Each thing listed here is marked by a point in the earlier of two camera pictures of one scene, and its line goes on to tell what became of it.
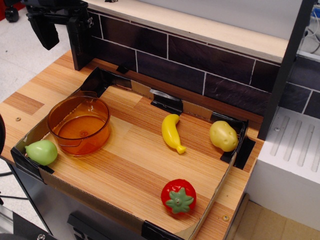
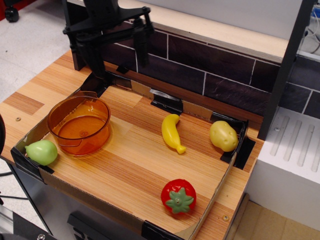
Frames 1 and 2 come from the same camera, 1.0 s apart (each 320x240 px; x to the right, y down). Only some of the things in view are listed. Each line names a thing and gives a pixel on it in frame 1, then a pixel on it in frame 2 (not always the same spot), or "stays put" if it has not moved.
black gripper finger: [46, 32] -> [87, 43]
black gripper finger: [79, 28] -> [141, 29]
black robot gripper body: [55, 11] -> [106, 17]
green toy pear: [43, 152] stays put
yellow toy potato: [223, 136] stays put
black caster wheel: [12, 14] stays put
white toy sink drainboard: [286, 178] stays put
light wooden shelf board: [194, 28] stays put
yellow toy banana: [170, 132] stays put
